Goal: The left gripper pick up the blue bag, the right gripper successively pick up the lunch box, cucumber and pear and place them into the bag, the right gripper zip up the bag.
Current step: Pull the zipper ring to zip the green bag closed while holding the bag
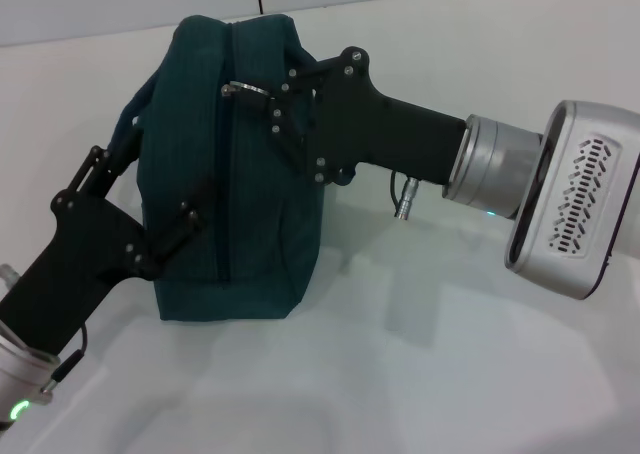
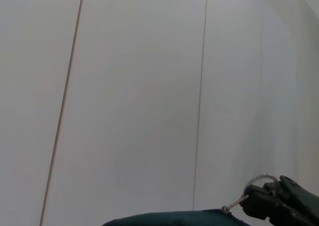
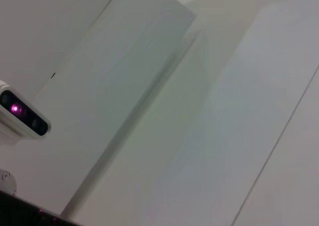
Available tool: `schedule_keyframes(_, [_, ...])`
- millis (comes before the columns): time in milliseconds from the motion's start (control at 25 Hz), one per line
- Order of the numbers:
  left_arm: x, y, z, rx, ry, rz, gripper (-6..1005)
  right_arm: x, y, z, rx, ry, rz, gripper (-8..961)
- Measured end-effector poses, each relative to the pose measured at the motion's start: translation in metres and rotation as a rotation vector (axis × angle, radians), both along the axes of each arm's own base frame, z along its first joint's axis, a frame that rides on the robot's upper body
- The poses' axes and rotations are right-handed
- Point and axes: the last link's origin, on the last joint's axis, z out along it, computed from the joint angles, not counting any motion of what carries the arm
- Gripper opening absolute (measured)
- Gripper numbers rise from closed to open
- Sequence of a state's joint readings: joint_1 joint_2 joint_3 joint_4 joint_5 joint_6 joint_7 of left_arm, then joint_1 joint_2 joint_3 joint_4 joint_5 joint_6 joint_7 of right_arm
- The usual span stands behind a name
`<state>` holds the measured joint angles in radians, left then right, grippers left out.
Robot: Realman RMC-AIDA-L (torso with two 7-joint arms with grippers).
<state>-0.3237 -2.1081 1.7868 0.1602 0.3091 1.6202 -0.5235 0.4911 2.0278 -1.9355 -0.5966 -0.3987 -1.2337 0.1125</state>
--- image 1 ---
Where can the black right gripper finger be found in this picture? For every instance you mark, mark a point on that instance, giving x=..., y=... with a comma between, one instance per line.
x=310, y=74
x=290, y=129

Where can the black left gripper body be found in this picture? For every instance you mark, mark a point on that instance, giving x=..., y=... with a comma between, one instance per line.
x=75, y=264

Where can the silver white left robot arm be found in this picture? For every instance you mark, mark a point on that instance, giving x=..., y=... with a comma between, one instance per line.
x=20, y=369

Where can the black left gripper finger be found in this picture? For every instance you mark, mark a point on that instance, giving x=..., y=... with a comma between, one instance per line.
x=177, y=224
x=97, y=169

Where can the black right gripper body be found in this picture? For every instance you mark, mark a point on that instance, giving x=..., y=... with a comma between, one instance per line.
x=380, y=129

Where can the teal fabric tote bag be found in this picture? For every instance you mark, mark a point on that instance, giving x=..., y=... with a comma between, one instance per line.
x=240, y=174

